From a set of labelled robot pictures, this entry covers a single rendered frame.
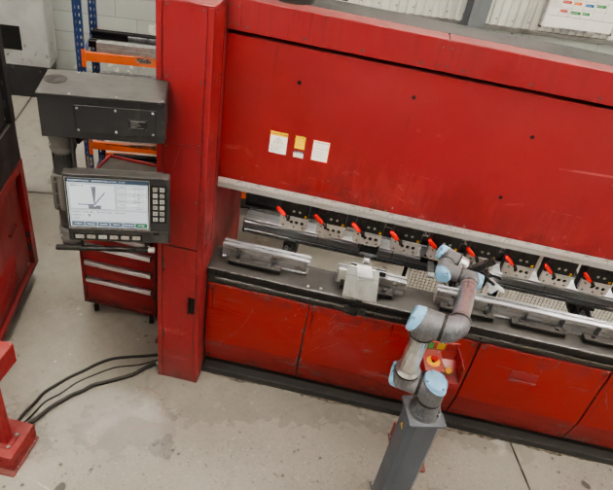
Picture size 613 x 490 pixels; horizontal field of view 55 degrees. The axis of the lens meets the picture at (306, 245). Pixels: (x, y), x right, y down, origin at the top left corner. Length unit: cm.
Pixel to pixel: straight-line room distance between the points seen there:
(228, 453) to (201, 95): 200
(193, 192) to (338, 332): 118
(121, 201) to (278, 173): 79
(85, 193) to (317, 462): 197
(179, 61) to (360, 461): 240
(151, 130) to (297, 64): 71
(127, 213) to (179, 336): 107
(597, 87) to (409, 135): 81
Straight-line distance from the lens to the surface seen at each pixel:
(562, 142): 291
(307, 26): 268
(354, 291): 310
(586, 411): 391
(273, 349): 361
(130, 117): 256
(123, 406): 377
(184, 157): 285
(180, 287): 332
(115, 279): 401
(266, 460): 356
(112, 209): 278
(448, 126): 281
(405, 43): 266
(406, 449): 306
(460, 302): 261
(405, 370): 273
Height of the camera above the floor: 298
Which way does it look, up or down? 36 degrees down
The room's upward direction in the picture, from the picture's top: 10 degrees clockwise
